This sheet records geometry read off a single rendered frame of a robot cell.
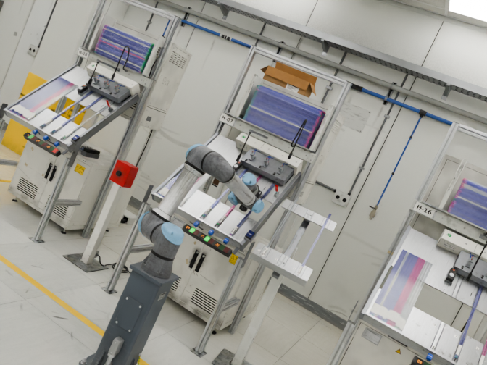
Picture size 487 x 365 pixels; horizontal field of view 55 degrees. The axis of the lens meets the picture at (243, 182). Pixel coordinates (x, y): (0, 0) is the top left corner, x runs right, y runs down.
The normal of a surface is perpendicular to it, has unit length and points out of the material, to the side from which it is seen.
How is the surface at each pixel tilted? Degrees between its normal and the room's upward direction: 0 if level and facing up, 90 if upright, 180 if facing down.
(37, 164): 90
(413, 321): 44
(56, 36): 90
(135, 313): 90
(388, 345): 90
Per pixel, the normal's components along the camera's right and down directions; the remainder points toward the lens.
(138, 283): -0.31, -0.03
